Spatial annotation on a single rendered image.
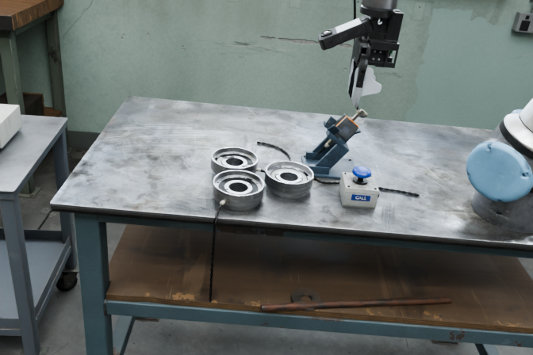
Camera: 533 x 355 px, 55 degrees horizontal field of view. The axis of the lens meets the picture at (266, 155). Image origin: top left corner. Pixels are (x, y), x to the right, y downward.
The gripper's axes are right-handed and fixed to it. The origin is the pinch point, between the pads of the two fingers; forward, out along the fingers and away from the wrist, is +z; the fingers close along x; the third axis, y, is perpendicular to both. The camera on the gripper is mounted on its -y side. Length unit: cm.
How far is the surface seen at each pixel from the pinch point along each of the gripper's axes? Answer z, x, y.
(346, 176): 13.7, -11.7, -0.7
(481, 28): 10, 146, 92
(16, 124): 27, 28, -88
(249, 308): 44, -21, -19
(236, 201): 15.5, -22.3, -23.9
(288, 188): 15.1, -16.1, -13.4
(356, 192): 14.6, -16.9, 0.8
